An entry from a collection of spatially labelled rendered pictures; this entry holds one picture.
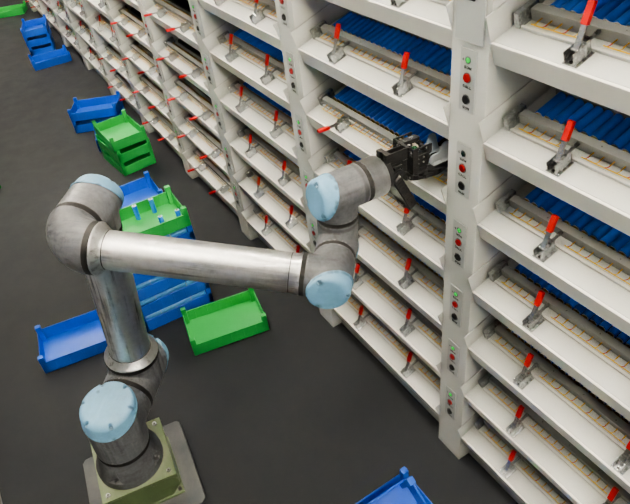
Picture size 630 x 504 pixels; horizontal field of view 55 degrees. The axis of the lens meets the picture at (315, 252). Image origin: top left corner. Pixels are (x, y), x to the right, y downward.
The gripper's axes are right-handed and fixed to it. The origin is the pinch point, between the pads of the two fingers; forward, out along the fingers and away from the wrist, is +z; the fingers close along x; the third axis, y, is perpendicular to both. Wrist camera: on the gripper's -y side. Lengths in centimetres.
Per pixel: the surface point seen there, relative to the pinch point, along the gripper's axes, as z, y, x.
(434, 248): -4.7, -24.6, -1.8
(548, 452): -3, -63, -44
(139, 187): -42, -64, 145
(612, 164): -3.0, 16.7, -41.4
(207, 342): -49, -93, 71
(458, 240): -8.6, -13.1, -13.7
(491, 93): -8.0, 23.0, -18.1
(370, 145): -6.0, -5.4, 23.0
